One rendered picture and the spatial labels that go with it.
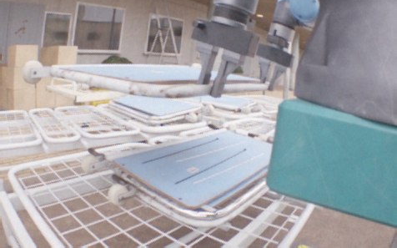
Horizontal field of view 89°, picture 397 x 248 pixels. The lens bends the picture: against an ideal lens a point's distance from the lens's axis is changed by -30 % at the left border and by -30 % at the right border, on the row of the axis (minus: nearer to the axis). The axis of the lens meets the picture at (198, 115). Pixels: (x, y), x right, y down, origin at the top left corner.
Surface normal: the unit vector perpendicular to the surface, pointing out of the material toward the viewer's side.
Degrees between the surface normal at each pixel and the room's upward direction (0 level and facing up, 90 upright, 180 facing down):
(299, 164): 90
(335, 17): 70
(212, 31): 90
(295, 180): 90
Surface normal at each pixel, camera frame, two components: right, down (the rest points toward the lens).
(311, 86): -0.98, -0.05
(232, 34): -0.51, 0.11
